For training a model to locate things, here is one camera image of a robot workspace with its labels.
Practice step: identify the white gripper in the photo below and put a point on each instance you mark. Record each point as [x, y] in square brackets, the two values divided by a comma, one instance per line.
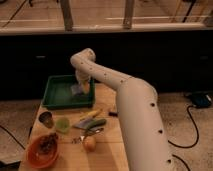
[82, 78]

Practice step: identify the yellow blue sponge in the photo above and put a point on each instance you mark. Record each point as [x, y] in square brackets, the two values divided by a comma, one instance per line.
[79, 89]

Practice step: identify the green plastic tray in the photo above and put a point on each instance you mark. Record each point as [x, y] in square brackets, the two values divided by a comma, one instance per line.
[60, 95]

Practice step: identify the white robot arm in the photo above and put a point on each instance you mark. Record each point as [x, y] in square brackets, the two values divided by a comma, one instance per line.
[145, 140]

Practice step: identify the green cucumber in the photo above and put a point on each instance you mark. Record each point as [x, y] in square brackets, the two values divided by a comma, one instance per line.
[95, 123]

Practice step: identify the green plastic cup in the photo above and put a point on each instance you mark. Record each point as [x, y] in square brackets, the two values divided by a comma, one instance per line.
[62, 125]

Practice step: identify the black brush wooden block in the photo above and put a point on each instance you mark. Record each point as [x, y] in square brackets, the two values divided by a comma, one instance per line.
[113, 114]

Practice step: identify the metal cup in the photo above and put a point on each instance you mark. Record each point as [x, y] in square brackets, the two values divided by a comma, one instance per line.
[46, 119]

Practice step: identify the metal spoon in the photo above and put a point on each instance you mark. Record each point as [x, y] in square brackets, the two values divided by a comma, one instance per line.
[86, 134]

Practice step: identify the yellow onion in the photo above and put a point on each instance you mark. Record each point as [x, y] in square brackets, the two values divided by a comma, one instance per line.
[89, 143]

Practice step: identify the orange bowl with food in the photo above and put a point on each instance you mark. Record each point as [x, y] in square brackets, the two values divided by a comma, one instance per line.
[43, 151]

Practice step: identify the blue black device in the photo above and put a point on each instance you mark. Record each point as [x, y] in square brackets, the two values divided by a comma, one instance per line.
[200, 100]

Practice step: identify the yellow handled knife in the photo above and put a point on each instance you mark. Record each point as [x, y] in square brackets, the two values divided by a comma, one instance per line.
[86, 119]

